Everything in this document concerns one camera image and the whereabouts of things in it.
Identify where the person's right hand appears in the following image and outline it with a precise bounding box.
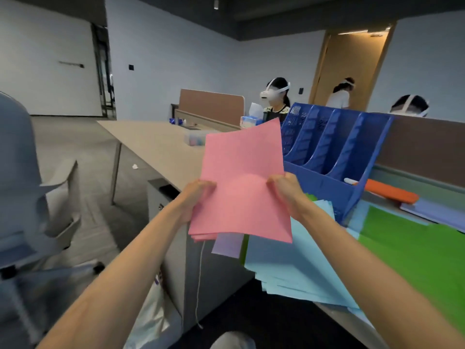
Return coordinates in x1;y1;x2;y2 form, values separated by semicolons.
266;172;316;223

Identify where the person's left hand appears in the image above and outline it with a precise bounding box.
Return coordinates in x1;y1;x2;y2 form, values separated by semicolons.
177;180;217;226

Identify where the stack of pink paper sheets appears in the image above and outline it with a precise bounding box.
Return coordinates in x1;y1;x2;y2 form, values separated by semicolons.
188;118;293;244

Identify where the person's left forearm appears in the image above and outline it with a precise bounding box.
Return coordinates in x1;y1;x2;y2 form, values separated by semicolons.
36;194;189;349

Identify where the person's right forearm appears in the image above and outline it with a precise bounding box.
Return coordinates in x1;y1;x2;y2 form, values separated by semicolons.
296;203;465;349

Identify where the clear plastic box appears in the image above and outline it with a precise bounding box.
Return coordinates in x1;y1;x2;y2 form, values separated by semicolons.
183;131;208;147

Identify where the blue plastic file rack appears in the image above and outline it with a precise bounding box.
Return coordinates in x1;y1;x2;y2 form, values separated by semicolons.
280;102;395;225

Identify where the purple paper sheet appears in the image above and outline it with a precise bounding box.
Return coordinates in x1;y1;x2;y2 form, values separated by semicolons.
211;232;245;259

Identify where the tissue box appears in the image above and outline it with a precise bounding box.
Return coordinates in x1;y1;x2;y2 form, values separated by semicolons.
240;103;265;129

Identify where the grey drawer cabinet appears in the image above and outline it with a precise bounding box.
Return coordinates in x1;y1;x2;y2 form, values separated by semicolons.
147;178;255;333

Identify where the stack of light blue paper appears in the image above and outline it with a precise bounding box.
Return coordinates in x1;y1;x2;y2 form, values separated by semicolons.
244;200;375;324

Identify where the white headset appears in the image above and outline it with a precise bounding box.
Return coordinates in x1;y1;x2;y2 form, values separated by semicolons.
260;79;291;100

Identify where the white plastic bag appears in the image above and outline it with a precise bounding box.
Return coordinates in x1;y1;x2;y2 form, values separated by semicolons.
124;274;171;349

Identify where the brown long desk partition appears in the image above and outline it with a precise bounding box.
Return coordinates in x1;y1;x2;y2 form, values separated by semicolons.
376;113;465;189

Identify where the dark glass door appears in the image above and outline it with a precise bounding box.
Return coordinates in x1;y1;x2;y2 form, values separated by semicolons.
91;23;117;119

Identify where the person's knee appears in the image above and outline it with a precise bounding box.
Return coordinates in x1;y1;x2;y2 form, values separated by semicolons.
210;331;256;349

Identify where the stack of green paper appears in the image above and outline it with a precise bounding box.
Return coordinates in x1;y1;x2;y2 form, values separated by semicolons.
358;206;465;333

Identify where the lavender paper stack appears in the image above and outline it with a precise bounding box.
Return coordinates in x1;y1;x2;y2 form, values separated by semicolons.
400;198;465;233

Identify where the grey office chair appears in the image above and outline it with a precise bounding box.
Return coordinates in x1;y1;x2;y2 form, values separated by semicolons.
0;91;106;349

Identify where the white cord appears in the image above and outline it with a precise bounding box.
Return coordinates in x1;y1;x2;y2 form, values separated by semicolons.
195;240;207;330

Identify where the wooden door frame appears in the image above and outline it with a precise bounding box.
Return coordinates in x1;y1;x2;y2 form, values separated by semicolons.
309;22;397;112

